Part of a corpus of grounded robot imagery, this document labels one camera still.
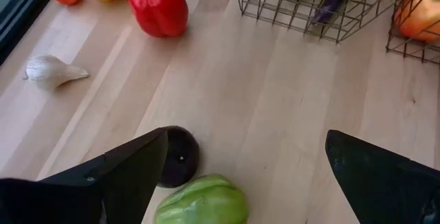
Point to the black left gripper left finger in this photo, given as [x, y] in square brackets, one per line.
[86, 196]

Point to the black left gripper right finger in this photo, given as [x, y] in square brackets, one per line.
[388, 189]

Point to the dark purple round vegetable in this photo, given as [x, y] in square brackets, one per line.
[182, 162]

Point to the light green bell pepper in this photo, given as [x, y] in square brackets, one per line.
[203, 203]

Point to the white garlic bulb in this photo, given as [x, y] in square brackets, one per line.
[48, 73]

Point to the long purple eggplant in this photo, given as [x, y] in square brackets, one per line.
[331, 2]

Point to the red bell pepper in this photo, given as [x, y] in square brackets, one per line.
[158, 11]

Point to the black metal table frame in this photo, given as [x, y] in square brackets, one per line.
[24, 19]

